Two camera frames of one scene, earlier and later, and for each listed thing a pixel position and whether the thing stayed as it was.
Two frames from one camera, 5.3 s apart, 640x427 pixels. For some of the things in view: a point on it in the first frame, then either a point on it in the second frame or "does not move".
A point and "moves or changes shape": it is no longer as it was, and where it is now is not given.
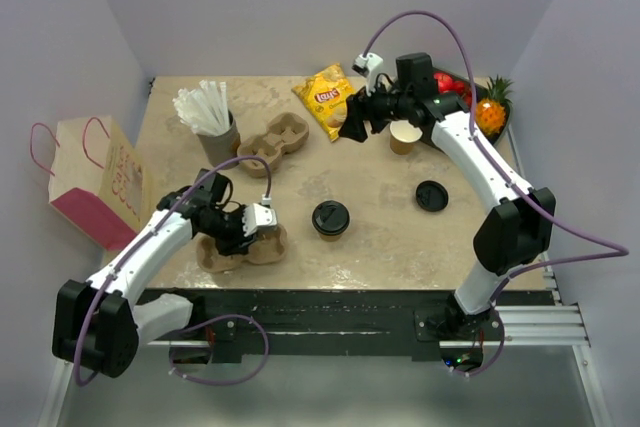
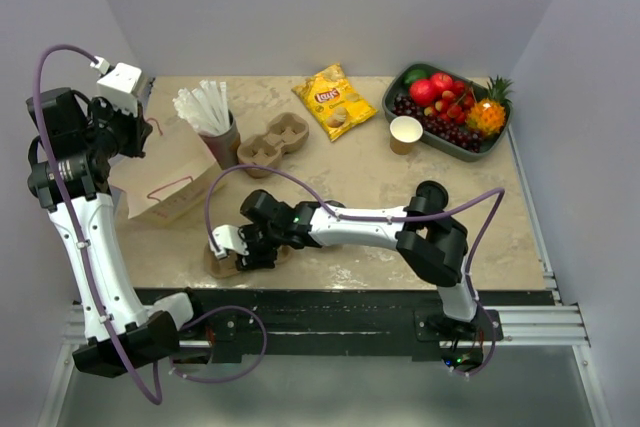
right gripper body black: [385, 107] to [262, 245]
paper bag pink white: [96, 179] moves or changes shape
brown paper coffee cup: [402, 136] does not move
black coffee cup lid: [432, 196] does not move
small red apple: [445, 82] does not move
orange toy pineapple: [491, 111] does not move
